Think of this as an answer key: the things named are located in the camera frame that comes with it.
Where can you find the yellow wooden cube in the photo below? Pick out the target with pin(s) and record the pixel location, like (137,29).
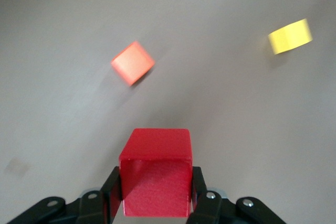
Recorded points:
(290,36)

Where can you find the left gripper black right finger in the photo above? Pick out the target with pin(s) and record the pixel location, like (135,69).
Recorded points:
(210,208)

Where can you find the red wooden cube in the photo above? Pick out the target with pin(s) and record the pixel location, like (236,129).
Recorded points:
(157,171)

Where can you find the orange wooden cube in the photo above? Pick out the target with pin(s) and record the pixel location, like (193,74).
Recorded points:
(133,62)

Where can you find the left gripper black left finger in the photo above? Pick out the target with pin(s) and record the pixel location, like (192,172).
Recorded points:
(92,205)

